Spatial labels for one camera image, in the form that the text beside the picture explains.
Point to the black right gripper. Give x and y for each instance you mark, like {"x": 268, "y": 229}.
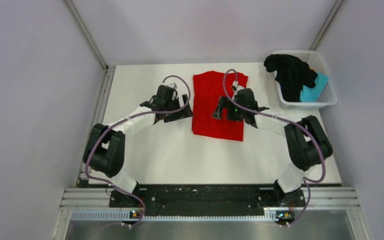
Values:
{"x": 222, "y": 104}

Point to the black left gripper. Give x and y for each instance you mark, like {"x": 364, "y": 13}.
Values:
{"x": 185, "y": 112}

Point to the red t-shirt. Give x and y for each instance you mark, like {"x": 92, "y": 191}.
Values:
{"x": 208, "y": 87}

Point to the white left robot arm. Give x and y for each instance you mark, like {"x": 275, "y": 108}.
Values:
{"x": 104, "y": 154}

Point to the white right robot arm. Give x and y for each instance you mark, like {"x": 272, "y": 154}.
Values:
{"x": 306, "y": 140}

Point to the black t-shirt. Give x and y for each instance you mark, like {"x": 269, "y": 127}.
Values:
{"x": 292, "y": 75}

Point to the blue t-shirt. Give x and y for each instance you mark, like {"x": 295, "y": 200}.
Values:
{"x": 311, "y": 94}

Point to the white plastic basket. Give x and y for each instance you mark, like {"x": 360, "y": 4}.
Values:
{"x": 315, "y": 60}

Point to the aluminium frame rail left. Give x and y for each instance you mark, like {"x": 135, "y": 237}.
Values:
{"x": 101, "y": 101}

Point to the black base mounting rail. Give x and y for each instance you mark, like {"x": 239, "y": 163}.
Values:
{"x": 207, "y": 200}

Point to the white slotted cable duct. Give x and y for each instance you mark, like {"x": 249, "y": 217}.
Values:
{"x": 132, "y": 216}

